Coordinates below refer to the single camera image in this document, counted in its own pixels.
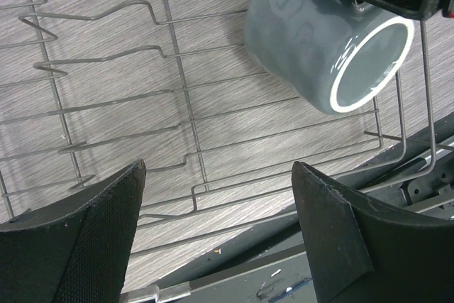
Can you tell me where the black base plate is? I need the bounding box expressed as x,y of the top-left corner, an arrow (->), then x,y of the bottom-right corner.
121,115 -> 453,302

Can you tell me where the black wire dish rack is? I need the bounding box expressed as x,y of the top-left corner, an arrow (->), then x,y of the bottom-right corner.
0,0 -> 441,258

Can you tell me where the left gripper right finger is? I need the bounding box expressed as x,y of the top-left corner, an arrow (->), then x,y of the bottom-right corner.
292,162 -> 453,302

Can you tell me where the grey ceramic mug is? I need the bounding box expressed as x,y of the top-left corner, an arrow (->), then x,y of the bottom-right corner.
244,0 -> 415,115

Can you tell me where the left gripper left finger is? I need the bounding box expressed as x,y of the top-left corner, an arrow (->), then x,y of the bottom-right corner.
1,159 -> 146,302

